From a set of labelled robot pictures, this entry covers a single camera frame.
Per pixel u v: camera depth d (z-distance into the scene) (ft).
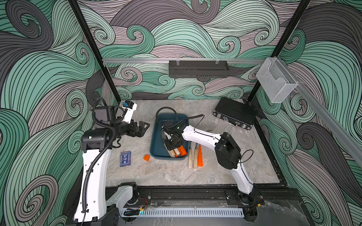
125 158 2.81
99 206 1.16
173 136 2.21
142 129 1.87
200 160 2.81
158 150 2.95
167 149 2.55
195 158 2.81
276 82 2.54
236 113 3.66
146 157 2.82
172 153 2.77
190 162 2.75
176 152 2.80
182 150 2.82
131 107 1.83
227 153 1.73
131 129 1.82
